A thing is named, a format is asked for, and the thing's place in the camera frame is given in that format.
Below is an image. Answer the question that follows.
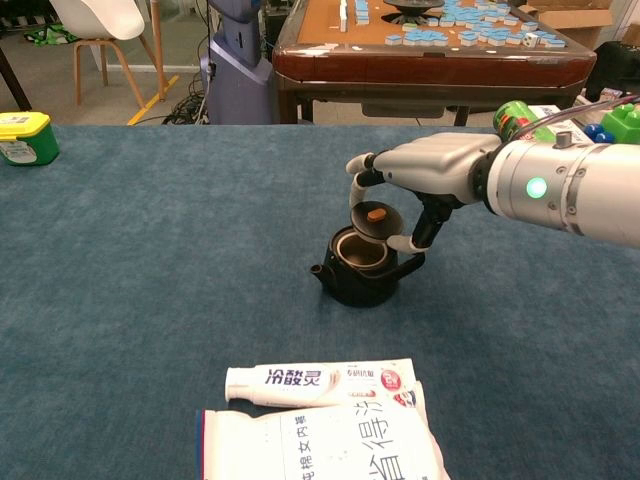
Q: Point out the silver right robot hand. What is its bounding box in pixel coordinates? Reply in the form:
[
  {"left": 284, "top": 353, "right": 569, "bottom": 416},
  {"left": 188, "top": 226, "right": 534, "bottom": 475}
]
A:
[{"left": 345, "top": 132, "right": 501, "bottom": 254}]

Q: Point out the black lid with orange knob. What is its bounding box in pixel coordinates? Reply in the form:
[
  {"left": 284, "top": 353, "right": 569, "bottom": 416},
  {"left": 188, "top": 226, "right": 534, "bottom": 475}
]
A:
[{"left": 351, "top": 200, "right": 405, "bottom": 244}]

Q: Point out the black teapot with handle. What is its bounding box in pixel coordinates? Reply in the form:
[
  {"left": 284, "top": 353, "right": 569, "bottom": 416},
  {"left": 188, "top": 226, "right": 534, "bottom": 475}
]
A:
[{"left": 309, "top": 224, "right": 427, "bottom": 309}]

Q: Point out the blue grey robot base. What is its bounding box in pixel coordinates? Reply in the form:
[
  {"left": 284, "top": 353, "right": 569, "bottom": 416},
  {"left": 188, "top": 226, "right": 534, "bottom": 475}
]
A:
[{"left": 199, "top": 0, "right": 275, "bottom": 126}]

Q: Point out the green container with yellow lid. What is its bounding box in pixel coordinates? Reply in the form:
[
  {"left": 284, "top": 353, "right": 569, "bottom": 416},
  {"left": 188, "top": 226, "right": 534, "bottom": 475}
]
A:
[{"left": 0, "top": 111, "right": 61, "bottom": 168}]

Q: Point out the brown mahjong table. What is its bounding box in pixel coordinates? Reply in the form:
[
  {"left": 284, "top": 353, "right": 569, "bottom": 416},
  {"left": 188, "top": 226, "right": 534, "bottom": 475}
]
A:
[{"left": 272, "top": 0, "right": 599, "bottom": 126}]

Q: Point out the green chips can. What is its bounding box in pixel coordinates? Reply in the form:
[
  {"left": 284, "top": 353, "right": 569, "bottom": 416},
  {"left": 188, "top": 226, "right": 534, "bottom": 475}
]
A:
[{"left": 492, "top": 100, "right": 554, "bottom": 141}]

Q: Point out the white toothpaste box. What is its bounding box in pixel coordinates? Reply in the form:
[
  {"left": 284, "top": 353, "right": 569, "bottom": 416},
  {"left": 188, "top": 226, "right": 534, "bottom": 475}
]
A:
[{"left": 528, "top": 104, "right": 587, "bottom": 144}]

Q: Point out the black round table centrepiece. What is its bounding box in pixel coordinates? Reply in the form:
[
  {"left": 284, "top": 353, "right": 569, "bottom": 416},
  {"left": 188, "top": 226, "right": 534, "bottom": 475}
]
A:
[{"left": 382, "top": 0, "right": 446, "bottom": 25}]

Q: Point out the green building block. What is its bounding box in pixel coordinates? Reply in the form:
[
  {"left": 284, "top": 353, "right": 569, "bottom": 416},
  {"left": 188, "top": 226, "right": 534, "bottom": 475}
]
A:
[{"left": 599, "top": 101, "right": 640, "bottom": 146}]

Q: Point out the brown cardboard box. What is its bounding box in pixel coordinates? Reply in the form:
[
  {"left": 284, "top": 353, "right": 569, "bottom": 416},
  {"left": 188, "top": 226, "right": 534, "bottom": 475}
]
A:
[{"left": 519, "top": 0, "right": 616, "bottom": 51}]

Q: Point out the black bag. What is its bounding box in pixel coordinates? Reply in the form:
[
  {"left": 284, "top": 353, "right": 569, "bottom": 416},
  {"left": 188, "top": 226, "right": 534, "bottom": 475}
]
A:
[{"left": 584, "top": 40, "right": 640, "bottom": 104}]

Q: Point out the blue table mat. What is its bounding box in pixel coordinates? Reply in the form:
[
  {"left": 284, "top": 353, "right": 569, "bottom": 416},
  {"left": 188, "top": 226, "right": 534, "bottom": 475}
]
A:
[{"left": 0, "top": 123, "right": 640, "bottom": 480}]

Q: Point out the white toothpaste tube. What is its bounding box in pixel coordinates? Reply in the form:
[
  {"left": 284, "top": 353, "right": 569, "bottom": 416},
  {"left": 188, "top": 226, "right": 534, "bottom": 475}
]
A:
[{"left": 224, "top": 357, "right": 419, "bottom": 407}]

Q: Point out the wooden pole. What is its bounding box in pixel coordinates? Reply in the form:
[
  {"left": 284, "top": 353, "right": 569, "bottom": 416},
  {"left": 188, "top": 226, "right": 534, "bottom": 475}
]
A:
[{"left": 148, "top": 0, "right": 169, "bottom": 104}]

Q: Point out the white printed pouch bag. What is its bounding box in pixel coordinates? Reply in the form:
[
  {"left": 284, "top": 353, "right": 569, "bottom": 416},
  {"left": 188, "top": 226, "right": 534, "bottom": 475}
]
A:
[{"left": 202, "top": 382, "right": 451, "bottom": 480}]

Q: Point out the white chair with wooden legs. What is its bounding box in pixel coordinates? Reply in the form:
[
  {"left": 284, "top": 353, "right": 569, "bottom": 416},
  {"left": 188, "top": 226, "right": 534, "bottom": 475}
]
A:
[{"left": 48, "top": 0, "right": 149, "bottom": 109}]

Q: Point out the green bag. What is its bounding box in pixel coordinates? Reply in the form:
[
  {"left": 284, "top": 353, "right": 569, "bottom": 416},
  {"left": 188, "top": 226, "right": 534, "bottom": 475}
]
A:
[{"left": 23, "top": 23, "right": 79, "bottom": 47}]

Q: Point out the black slanted furniture leg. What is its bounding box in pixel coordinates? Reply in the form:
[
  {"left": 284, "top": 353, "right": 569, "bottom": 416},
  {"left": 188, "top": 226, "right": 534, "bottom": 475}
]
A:
[{"left": 0, "top": 47, "right": 32, "bottom": 112}]

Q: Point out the translucent right arm cable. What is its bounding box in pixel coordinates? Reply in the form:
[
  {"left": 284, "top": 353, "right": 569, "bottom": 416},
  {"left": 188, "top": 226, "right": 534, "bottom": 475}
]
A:
[{"left": 517, "top": 94, "right": 640, "bottom": 139}]

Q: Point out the black floor cable bundle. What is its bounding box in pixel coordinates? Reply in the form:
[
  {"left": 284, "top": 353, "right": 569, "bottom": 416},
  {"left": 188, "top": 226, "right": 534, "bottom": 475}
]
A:
[{"left": 162, "top": 74, "right": 211, "bottom": 126}]

